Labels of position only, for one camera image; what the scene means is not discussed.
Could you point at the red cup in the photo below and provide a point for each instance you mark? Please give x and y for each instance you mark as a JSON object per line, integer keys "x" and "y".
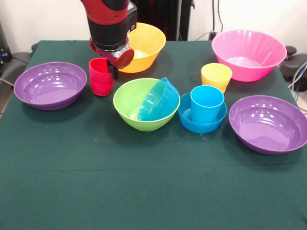
{"x": 100, "y": 83}

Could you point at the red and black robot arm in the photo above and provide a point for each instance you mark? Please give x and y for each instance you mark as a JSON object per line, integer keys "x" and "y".
{"x": 108, "y": 24}

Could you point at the purple bowl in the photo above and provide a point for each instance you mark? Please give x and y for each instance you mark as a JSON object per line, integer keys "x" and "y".
{"x": 48, "y": 91}
{"x": 266, "y": 129}

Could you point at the blue bowl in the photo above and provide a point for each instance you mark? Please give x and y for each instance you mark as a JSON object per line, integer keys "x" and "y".
{"x": 201, "y": 128}
{"x": 160, "y": 105}

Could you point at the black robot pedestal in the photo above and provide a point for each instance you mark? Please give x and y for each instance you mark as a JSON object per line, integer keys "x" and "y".
{"x": 168, "y": 14}

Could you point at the green bowl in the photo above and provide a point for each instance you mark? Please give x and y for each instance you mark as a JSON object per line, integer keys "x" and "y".
{"x": 127, "y": 100}

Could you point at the black computer tower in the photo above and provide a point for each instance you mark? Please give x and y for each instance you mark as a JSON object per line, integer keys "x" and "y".
{"x": 4, "y": 48}

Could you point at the blue cup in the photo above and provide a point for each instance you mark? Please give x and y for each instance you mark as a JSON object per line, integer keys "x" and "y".
{"x": 206, "y": 111}

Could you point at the pink bowl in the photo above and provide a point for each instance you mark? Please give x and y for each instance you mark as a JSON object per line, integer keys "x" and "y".
{"x": 247, "y": 72}

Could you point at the black knobbed device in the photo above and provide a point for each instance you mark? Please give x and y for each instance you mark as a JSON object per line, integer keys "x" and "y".
{"x": 299, "y": 62}

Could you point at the dark green tablecloth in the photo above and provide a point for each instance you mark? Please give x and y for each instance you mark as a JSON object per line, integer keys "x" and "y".
{"x": 96, "y": 191}

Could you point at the orange cup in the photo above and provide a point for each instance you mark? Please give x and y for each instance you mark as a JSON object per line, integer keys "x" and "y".
{"x": 216, "y": 76}

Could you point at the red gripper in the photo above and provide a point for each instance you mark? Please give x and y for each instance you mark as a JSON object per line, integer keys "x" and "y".
{"x": 124, "y": 60}

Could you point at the orange bowl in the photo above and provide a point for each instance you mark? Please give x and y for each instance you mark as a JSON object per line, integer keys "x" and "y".
{"x": 148, "y": 48}

